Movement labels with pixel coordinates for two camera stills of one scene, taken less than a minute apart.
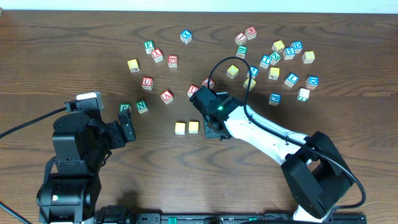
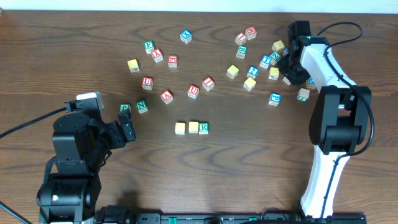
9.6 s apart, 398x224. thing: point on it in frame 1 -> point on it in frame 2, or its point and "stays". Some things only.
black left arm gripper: (122, 132) stays
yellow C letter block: (180, 128) stays
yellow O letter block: (193, 127) stays
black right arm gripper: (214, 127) -> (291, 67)
